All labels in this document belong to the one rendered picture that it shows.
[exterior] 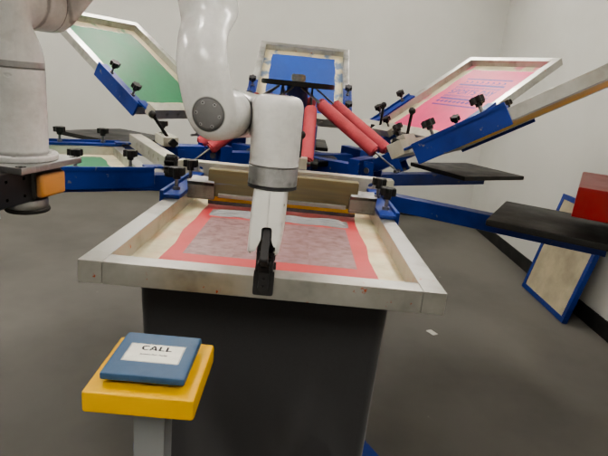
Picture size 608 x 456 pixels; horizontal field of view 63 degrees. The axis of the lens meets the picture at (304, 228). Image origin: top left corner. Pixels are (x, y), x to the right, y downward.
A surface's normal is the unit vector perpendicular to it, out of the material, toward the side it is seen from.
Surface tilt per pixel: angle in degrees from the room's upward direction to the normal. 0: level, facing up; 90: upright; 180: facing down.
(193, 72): 87
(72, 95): 90
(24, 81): 90
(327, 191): 89
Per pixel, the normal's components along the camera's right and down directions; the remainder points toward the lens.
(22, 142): 0.55, 0.29
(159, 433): 0.00, 0.28
